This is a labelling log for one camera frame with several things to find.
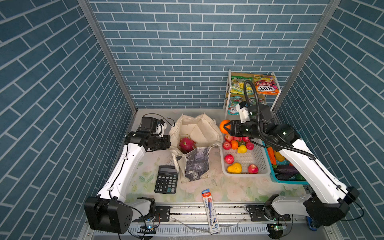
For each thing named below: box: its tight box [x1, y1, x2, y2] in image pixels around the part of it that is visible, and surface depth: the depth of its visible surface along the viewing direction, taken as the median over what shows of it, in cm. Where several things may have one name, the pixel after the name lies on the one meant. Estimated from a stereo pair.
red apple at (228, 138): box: [224, 133, 234, 142], surface depth 99 cm
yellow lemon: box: [237, 144, 248, 154], surface depth 96 cm
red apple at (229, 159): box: [224, 154, 235, 165], surface depth 90 cm
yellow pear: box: [227, 162, 242, 174], surface depth 86 cm
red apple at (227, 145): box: [223, 141, 232, 151], surface depth 96 cm
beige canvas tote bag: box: [169, 112, 224, 184], surface depth 85 cm
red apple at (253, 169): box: [247, 163, 259, 174], surface depth 86 cm
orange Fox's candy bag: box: [253, 75, 280, 95], surface depth 86 cm
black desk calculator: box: [154, 165, 179, 195], surface depth 84 cm
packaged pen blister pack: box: [201, 188, 221, 235], surface depth 75 cm
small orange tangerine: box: [231, 140, 239, 150], surface depth 96 cm
